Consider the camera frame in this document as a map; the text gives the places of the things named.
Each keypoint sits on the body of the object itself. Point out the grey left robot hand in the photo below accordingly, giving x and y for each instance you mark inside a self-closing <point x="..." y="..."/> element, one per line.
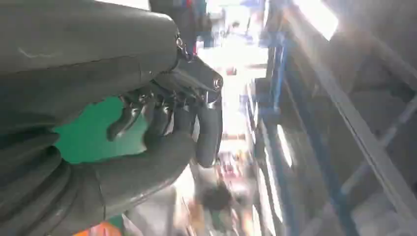
<point x="81" y="42"/>

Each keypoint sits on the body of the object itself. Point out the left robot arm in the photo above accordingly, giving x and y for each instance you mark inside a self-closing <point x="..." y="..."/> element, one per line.
<point x="29" y="189"/>

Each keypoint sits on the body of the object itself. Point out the green table mat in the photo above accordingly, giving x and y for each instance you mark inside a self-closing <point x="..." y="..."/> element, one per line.
<point x="88" y="136"/>

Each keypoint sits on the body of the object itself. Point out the blue metal rack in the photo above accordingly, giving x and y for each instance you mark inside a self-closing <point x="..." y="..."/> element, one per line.
<point x="280" y="65"/>

